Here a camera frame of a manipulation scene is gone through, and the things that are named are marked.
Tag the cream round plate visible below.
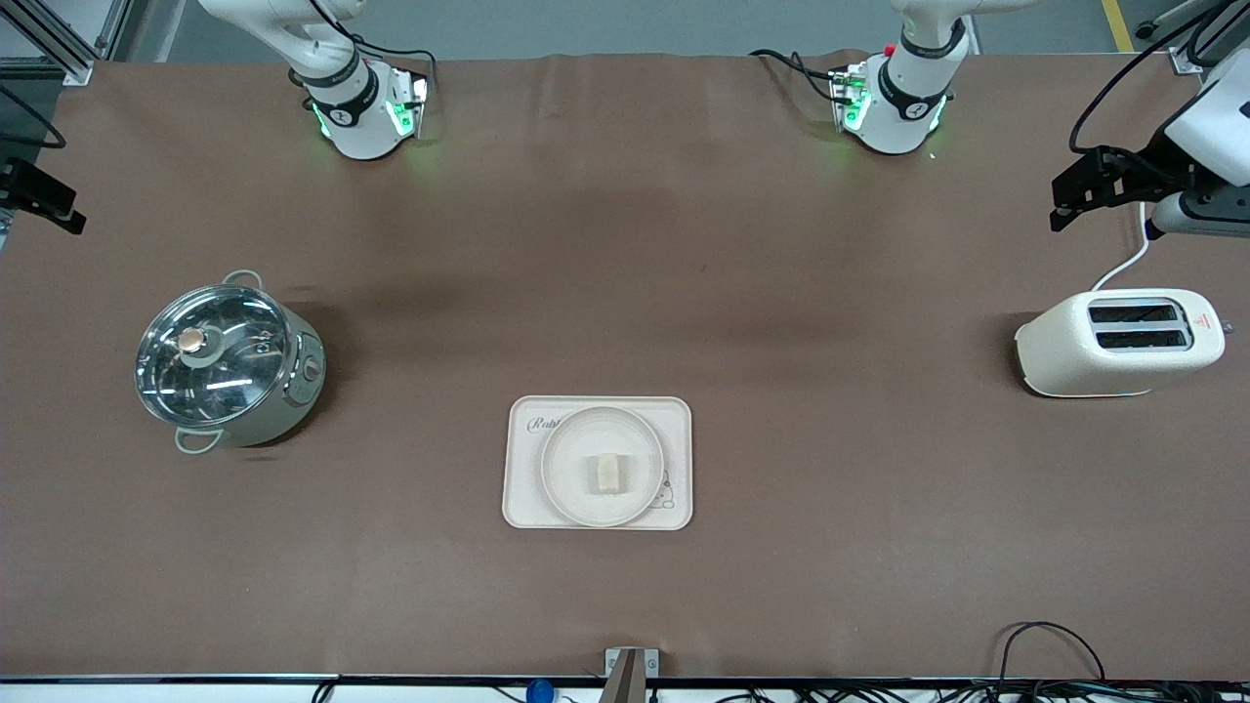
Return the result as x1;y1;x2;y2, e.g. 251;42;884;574
541;406;666;529

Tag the cream two-slot toaster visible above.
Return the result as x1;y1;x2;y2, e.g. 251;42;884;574
1015;288;1236;398

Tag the glass pot lid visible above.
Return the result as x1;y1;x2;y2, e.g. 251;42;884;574
135;283;296;429

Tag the left base control board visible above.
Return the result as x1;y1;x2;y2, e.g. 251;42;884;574
830;61;872;133

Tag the base control board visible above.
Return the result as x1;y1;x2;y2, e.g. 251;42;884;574
386;66;431;138
830;61;872;133

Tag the steel pot with glass lid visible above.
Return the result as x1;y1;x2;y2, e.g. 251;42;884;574
135;270;326;455

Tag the right base control board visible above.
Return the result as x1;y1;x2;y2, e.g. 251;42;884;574
386;66;431;138

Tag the brown table mat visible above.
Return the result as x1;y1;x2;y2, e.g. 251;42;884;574
0;51;1250;682

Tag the cream rabbit print tray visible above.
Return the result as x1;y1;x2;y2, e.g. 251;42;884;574
502;395;693;531

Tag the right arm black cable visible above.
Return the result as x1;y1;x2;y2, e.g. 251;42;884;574
0;86;66;149

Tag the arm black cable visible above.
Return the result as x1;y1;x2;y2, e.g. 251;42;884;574
0;86;66;149
1069;0;1233;154

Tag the white toaster cable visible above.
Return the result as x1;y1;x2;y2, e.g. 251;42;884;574
1092;200;1153;292

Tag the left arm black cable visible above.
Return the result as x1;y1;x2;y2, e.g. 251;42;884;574
1069;0;1233;154

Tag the aluminium frame profile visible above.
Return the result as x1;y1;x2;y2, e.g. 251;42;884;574
0;0;133;89

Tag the left base black cable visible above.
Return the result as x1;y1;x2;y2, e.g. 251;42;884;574
750;49;843;103

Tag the black looped cable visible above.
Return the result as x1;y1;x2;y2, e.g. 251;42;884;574
996;621;1106;686

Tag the black cable bundle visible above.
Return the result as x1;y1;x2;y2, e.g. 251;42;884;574
684;683;1250;703

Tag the grey metal camera bracket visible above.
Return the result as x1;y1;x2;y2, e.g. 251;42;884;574
598;647;660;703

